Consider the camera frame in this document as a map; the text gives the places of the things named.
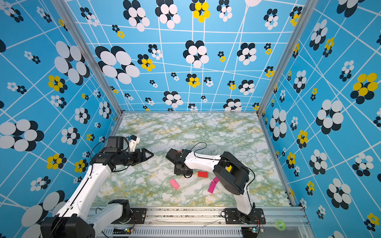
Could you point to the aluminium frame post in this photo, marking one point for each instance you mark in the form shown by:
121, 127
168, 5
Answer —
286, 55
79, 39

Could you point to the aluminium frame post right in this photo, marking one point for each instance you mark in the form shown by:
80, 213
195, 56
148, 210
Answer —
286, 55

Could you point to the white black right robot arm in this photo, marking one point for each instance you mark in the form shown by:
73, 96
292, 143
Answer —
233, 175

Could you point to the magenta block lower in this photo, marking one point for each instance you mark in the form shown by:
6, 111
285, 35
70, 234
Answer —
212, 187

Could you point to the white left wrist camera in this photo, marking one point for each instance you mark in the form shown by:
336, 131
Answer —
133, 142

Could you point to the red block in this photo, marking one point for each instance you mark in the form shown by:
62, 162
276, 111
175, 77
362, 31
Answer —
202, 174

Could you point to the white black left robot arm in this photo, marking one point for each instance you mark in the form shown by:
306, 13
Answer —
72, 220

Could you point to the aluminium frame post left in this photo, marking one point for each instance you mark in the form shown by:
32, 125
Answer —
79, 39

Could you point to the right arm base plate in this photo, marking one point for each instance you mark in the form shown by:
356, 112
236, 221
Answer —
234, 216

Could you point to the green tape roll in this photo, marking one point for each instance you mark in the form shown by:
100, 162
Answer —
280, 225

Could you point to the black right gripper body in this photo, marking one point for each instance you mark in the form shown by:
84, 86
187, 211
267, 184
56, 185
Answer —
178, 172

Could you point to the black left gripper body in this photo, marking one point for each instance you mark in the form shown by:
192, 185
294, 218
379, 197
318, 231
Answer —
131, 157

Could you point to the pink block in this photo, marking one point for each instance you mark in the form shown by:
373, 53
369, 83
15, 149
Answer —
174, 184

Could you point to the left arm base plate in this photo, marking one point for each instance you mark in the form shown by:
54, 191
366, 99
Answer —
133, 216

